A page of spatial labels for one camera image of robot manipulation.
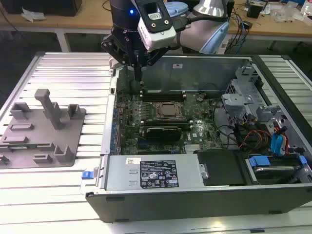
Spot grey power supply unit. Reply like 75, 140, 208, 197
104, 155, 203, 192

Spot metal drive cage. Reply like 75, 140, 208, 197
221, 65, 290, 137

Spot open black PC case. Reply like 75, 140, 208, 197
80, 54, 312, 223

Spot wooden desk white frame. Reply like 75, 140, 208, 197
0, 0, 312, 53

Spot red yellow power wires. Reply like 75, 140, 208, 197
239, 130, 272, 150

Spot silver CPU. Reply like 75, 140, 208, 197
161, 105, 178, 116

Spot grey parts rack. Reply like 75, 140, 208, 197
0, 89, 87, 169

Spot crumpled white paper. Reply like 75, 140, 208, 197
21, 6, 46, 23

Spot red white box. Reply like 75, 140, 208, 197
300, 3, 312, 24

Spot blue flat data wire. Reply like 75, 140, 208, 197
271, 133, 290, 157

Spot black plastic shroud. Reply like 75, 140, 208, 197
194, 149, 248, 187

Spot blue hanging cable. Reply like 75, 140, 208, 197
237, 20, 248, 56

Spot black camera cable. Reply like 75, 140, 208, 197
171, 13, 203, 33

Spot metal socket cover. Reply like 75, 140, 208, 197
152, 102, 187, 120

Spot grey case corner bracket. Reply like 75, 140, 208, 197
109, 56, 120, 71

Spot silver finned heatsink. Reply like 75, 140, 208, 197
185, 144, 203, 153

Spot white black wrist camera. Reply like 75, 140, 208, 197
137, 0, 176, 52

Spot tall black speaker box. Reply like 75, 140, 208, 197
224, 0, 235, 20

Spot large black box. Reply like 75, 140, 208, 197
4, 0, 82, 17

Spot black looped cable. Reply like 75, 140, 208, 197
217, 125, 241, 150

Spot hard disk in blue carrier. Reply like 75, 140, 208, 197
248, 156, 307, 186

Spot RAM slot black latches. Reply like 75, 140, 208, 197
142, 91, 185, 96
141, 118, 193, 121
142, 97, 187, 102

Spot green motherboard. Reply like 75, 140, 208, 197
114, 90, 224, 156

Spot clear plastic bags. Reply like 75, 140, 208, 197
270, 4, 303, 23

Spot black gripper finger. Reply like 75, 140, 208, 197
137, 47, 167, 82
101, 33, 138, 81

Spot small black cube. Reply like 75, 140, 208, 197
246, 4, 263, 18

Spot RAM slot white latches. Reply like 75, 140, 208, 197
142, 94, 186, 99
141, 119, 194, 123
141, 88, 186, 94

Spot CPU socket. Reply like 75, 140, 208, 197
151, 101, 188, 121

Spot black graphics card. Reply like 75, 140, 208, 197
145, 126, 182, 143

